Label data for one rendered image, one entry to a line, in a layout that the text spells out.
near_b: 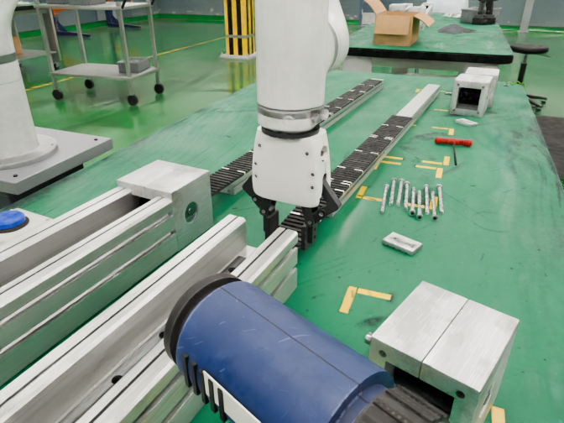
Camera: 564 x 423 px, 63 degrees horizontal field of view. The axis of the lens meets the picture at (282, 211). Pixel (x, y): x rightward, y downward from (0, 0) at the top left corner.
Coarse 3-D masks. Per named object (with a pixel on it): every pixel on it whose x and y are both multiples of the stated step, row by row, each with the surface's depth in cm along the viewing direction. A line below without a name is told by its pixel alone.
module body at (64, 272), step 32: (128, 192) 66; (64, 224) 57; (96, 224) 61; (128, 224) 57; (160, 224) 62; (0, 256) 50; (32, 256) 54; (64, 256) 50; (96, 256) 53; (128, 256) 58; (160, 256) 63; (0, 288) 45; (32, 288) 46; (64, 288) 49; (96, 288) 54; (128, 288) 59; (0, 320) 43; (32, 320) 47; (64, 320) 50; (0, 352) 45; (32, 352) 48; (0, 384) 45
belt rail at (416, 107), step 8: (424, 88) 146; (432, 88) 146; (416, 96) 137; (424, 96) 137; (432, 96) 141; (408, 104) 129; (416, 104) 129; (424, 104) 131; (400, 112) 121; (408, 112) 121; (416, 112) 123; (408, 128) 118; (400, 136) 111; (392, 144) 105; (384, 152) 100; (376, 160) 96; (368, 168) 93; (360, 176) 86; (352, 184) 83; (360, 184) 88; (352, 192) 84; (344, 200) 80; (328, 216) 76
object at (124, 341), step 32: (224, 224) 57; (192, 256) 50; (224, 256) 55; (256, 256) 50; (288, 256) 55; (160, 288) 46; (288, 288) 56; (96, 320) 41; (128, 320) 42; (160, 320) 46; (64, 352) 38; (96, 352) 39; (128, 352) 43; (160, 352) 38; (32, 384) 35; (64, 384) 37; (96, 384) 40; (128, 384) 35; (160, 384) 36; (0, 416) 32; (32, 416) 34; (64, 416) 37; (96, 416) 32; (128, 416) 33; (160, 416) 37; (192, 416) 42
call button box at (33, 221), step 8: (16, 208) 66; (32, 216) 64; (40, 216) 64; (24, 224) 61; (32, 224) 62; (40, 224) 62; (0, 232) 60; (8, 232) 60; (16, 232) 60; (24, 232) 60; (0, 240) 58; (8, 240) 58
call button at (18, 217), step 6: (12, 210) 63; (0, 216) 61; (6, 216) 61; (12, 216) 61; (18, 216) 61; (24, 216) 62; (0, 222) 60; (6, 222) 60; (12, 222) 60; (18, 222) 61; (0, 228) 60; (6, 228) 60
